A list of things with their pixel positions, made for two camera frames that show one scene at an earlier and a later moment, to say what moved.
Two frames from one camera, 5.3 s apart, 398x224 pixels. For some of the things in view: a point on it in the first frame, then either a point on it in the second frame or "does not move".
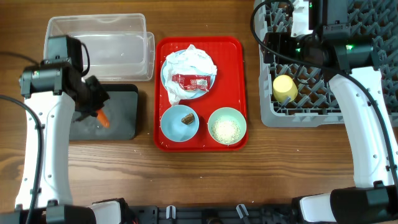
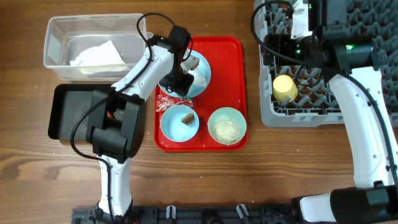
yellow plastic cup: (284, 86) does not move
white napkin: (191, 61) -> (106, 53)
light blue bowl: (173, 127) does not move
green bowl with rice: (227, 126) does not move
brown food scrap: (188, 119) does not move
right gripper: (281, 40) does not move
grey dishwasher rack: (319, 102) does not move
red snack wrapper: (193, 82) -> (163, 101)
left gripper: (102, 96) -> (181, 88)
